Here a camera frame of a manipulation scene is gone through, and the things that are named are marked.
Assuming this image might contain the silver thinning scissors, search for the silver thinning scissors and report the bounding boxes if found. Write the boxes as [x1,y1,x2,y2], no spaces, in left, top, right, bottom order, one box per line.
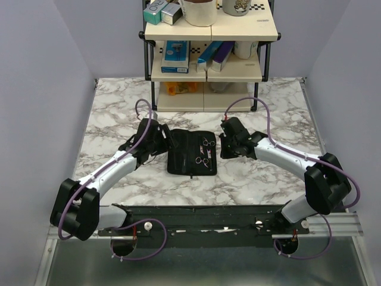
[199,137,216,155]

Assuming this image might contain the silver cutting scissors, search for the silver cutting scissors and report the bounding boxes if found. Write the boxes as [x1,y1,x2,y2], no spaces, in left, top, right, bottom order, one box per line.
[195,157,214,172]

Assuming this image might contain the black zip tool case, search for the black zip tool case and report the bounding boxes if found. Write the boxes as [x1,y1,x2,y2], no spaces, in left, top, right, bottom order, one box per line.
[167,129,217,178]

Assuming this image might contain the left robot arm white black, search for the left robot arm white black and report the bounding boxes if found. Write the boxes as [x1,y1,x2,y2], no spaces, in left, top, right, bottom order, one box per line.
[50,119,176,241]

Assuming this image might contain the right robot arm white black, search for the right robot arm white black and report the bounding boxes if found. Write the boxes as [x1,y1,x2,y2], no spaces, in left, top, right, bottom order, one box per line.
[220,117,351,234]

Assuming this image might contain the orange snack bag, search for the orange snack bag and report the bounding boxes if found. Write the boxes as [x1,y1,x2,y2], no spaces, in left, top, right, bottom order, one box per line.
[164,82,198,96]

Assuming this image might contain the beige three-tier shelf rack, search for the beige three-tier shelf rack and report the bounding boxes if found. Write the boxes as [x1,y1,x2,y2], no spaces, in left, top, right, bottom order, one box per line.
[139,1,281,112]

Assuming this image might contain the grey pouch on shelf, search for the grey pouch on shelf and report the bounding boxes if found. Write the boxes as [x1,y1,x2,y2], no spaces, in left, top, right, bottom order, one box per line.
[209,82,232,93]

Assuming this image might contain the blue razor package box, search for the blue razor package box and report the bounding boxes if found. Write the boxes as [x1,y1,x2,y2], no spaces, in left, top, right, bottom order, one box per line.
[161,41,190,74]

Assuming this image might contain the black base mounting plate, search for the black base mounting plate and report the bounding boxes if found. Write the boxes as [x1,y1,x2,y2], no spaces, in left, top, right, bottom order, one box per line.
[98,205,309,248]

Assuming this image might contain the blue toothpaste box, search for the blue toothpaste box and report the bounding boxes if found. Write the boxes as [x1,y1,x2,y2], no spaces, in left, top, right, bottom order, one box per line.
[196,41,223,73]

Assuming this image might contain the purple toothpaste box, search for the purple toothpaste box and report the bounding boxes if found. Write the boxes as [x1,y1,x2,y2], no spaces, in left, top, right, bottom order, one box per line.
[211,41,235,72]

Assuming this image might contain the white green cup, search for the white green cup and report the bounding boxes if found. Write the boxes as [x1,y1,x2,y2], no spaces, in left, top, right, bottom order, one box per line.
[234,41,258,60]

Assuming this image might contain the teal white carton box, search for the teal white carton box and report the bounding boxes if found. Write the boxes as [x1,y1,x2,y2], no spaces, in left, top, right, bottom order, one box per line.
[143,0,168,25]

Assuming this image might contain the silver grey small box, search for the silver grey small box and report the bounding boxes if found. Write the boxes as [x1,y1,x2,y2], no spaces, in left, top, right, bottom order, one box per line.
[161,3,182,26]

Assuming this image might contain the white round tub brown lid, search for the white round tub brown lid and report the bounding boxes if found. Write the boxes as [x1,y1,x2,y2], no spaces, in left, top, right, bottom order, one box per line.
[179,0,217,27]

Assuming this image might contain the white printed mug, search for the white printed mug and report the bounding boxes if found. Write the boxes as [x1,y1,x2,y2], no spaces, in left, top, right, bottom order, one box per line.
[222,0,251,17]

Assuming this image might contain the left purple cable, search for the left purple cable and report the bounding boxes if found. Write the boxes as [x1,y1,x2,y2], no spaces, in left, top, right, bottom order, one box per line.
[57,98,168,263]

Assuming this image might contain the purple cable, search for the purple cable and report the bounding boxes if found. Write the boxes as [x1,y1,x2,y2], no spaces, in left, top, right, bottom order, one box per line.
[57,98,168,263]
[223,97,363,259]

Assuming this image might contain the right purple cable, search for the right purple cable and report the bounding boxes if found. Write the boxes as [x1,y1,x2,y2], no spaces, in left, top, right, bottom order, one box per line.
[223,97,363,259]

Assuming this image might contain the aluminium rail profile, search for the aluminium rail profile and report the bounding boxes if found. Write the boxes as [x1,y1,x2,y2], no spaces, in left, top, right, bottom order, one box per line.
[266,213,364,239]

